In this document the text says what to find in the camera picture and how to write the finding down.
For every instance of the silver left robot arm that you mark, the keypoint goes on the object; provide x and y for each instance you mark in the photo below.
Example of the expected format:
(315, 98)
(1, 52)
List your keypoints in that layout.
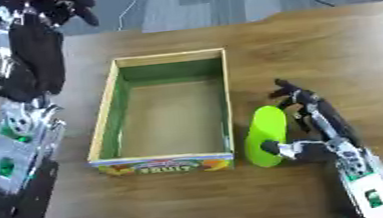
(15, 158)

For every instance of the lime green oval toy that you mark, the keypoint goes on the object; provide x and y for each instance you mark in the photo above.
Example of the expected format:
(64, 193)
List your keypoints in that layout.
(264, 130)

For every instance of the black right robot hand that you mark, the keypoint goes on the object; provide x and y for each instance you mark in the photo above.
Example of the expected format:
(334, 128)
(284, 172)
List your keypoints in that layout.
(325, 118)

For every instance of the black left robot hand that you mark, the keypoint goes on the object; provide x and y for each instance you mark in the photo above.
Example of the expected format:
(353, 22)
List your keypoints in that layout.
(37, 52)

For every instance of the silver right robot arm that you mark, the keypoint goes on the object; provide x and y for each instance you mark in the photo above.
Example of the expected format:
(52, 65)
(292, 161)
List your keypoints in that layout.
(366, 181)

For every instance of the cardboard box with green inside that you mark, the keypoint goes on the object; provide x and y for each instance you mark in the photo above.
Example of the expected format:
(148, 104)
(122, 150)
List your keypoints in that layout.
(163, 117)

